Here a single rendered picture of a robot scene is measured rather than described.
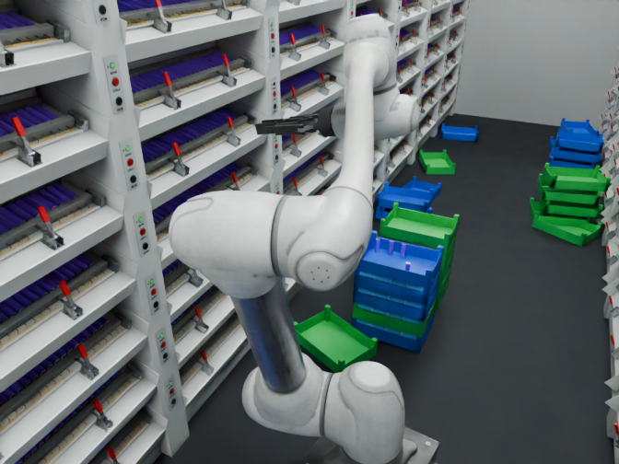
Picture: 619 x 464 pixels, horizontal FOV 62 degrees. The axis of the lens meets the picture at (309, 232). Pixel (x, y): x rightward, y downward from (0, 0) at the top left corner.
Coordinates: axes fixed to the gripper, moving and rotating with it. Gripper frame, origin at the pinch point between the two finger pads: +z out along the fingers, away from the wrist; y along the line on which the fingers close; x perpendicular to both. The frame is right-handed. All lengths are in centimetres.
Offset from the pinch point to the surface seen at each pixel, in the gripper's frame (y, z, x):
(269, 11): 33.4, 12.8, 28.7
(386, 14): 168, 21, 16
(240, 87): 14.5, 16.8, 9.5
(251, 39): 29.8, 19.1, 21.7
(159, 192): -26.7, 20.6, -8.7
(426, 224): 92, -13, -73
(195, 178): -11.0, 21.4, -10.5
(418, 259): 61, -17, -74
